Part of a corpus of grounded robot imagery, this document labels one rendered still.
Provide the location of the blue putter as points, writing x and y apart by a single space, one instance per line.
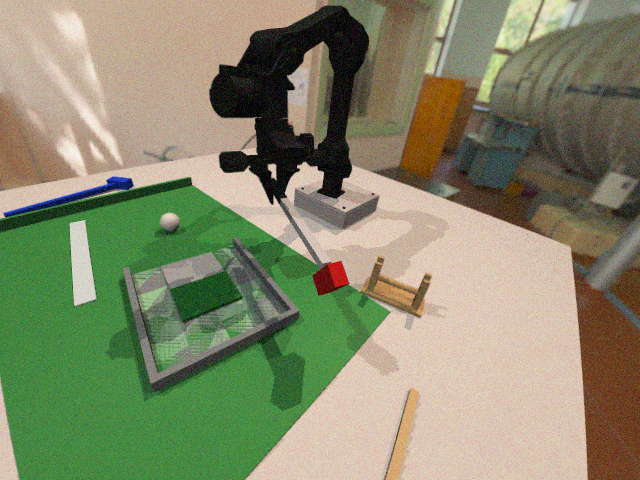
112 183

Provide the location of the white flat strip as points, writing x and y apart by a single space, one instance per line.
83 280

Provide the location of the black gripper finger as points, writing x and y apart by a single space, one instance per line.
265 179
283 176

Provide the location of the green putting mat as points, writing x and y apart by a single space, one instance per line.
78 398

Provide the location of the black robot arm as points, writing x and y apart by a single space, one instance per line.
258 87

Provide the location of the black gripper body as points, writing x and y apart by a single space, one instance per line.
237 161

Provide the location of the white golf ball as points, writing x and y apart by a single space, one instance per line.
170 222

